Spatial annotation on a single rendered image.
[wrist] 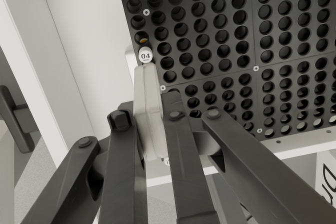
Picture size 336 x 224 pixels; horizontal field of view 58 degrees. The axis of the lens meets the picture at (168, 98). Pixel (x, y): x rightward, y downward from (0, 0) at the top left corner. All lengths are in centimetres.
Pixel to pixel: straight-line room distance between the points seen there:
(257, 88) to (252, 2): 9
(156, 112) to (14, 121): 19
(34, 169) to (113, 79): 126
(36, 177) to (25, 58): 137
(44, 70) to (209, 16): 15
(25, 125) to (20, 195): 140
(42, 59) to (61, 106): 5
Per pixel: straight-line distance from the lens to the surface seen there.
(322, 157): 50
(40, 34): 30
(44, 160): 154
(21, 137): 33
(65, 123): 31
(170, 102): 17
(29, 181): 164
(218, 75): 30
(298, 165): 65
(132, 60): 34
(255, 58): 30
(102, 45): 35
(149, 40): 28
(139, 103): 16
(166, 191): 157
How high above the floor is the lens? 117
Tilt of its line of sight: 63 degrees down
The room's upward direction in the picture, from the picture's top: 169 degrees clockwise
